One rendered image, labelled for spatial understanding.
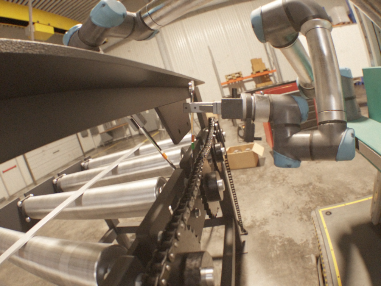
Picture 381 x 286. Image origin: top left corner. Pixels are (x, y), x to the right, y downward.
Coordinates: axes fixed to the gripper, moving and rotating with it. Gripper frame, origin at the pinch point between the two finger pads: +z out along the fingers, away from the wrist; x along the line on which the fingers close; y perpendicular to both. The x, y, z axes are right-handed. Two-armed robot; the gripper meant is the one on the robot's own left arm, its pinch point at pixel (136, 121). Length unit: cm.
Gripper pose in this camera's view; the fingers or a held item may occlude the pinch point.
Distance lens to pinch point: 53.7
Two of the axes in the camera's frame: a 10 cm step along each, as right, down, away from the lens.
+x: 8.3, -4.4, -3.5
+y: -1.1, 4.8, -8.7
